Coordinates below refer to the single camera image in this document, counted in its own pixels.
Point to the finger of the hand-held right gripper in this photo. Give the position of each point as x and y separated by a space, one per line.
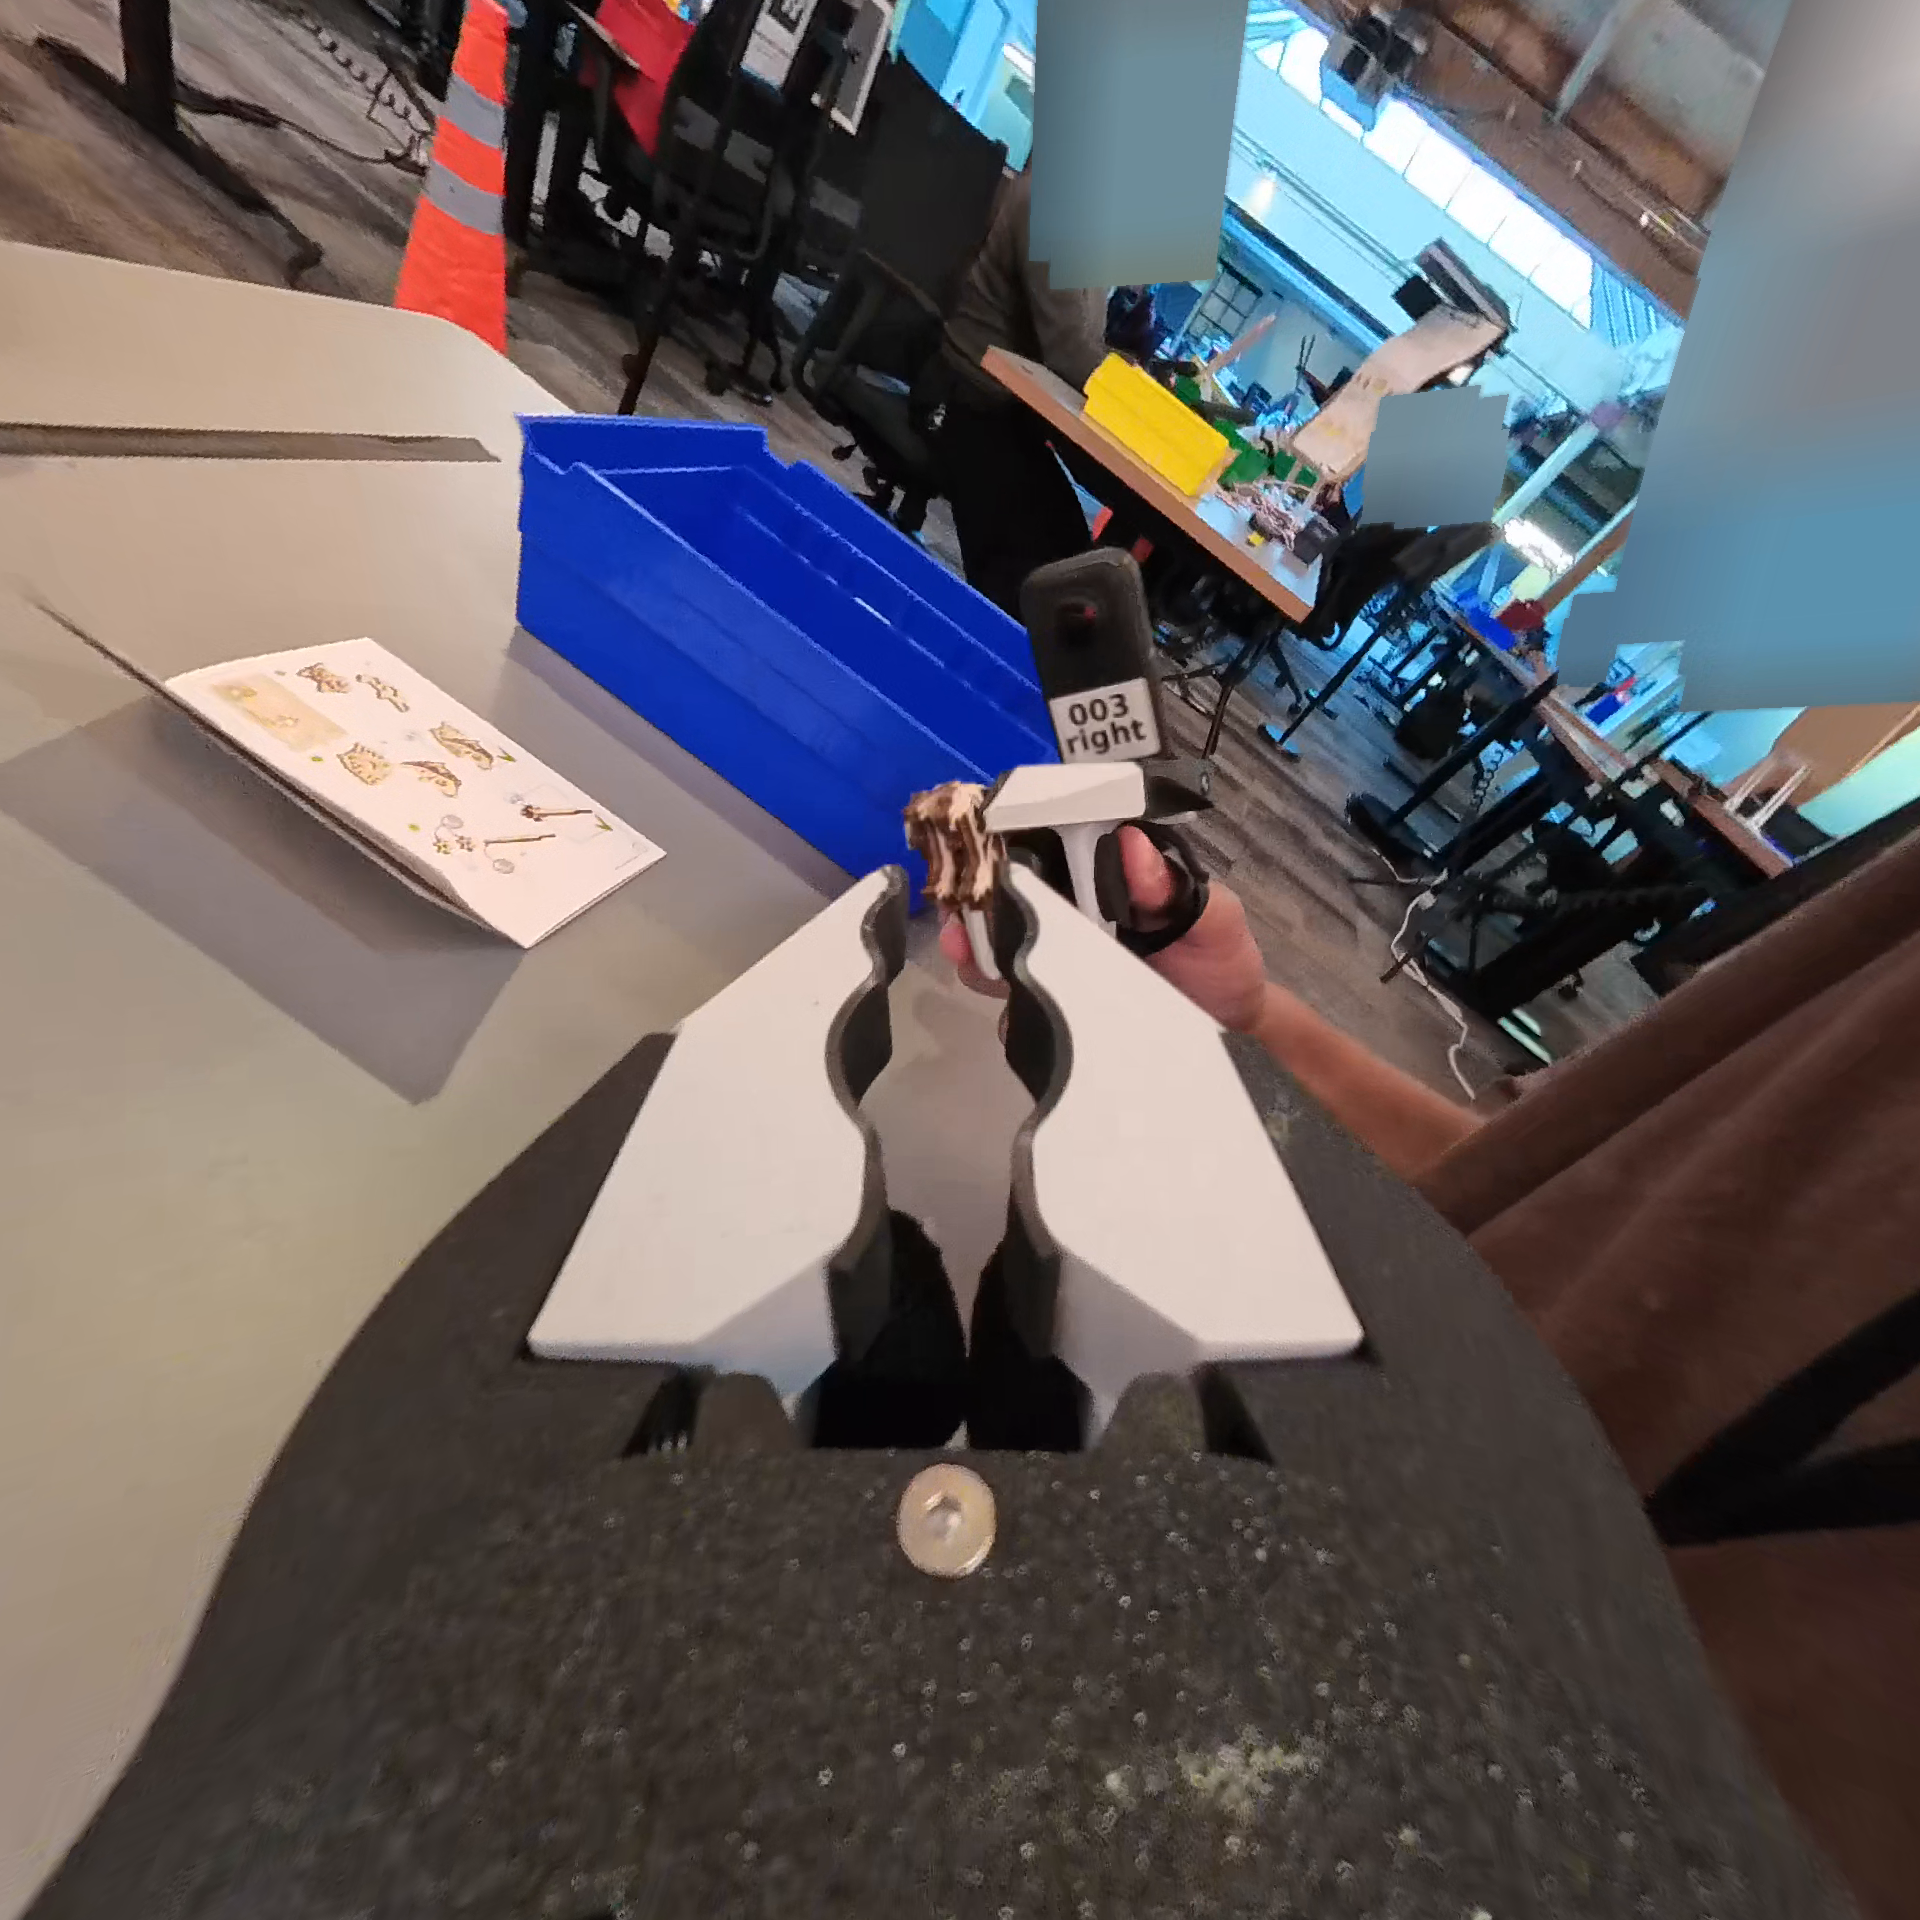
1065 797

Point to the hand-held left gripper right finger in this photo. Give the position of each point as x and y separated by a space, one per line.
1184 1170

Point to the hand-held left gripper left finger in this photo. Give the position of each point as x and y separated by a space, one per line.
721 1156

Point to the wooden model part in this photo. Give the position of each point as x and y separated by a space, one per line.
953 853

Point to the person's right forearm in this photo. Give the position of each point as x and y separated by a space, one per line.
1350 1079

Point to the person's right hand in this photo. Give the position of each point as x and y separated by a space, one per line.
1224 960

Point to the wooden top desk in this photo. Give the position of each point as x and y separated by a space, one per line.
1201 525

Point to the yellow plastic bin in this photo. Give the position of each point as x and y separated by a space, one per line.
1155 421

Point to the black office chair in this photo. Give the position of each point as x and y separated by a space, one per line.
721 166
1410 585
914 225

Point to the blue plastic bin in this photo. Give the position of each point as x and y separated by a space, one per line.
721 600

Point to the white instruction booklet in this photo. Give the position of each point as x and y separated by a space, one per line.
406 765

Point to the person's brown clothing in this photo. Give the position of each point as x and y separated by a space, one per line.
1723 1200

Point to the framed marker poster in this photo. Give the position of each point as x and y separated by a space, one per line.
818 61

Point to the red fabric item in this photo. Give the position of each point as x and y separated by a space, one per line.
645 61

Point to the orange traffic cone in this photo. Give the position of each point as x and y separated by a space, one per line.
457 194

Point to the dark table base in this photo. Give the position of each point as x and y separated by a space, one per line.
149 61

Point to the black frame desk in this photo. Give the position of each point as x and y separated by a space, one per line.
1575 781

